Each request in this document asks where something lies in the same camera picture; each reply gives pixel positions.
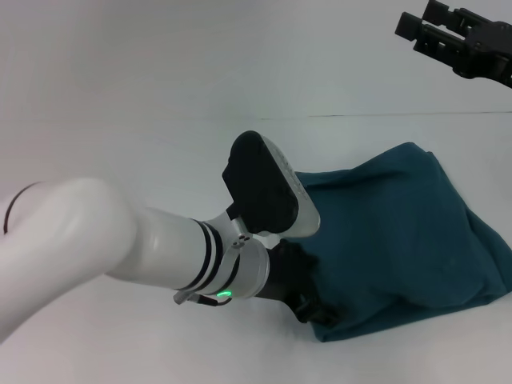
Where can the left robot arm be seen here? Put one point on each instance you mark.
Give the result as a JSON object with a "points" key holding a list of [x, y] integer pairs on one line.
{"points": [[120, 240]]}

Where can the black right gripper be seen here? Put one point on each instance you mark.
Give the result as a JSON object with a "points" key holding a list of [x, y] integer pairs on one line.
{"points": [[488, 52]]}

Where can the teal blue shirt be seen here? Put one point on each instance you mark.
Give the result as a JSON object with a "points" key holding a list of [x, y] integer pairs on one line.
{"points": [[400, 248]]}

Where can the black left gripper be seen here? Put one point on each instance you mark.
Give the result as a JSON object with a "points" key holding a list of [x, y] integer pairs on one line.
{"points": [[288, 276]]}

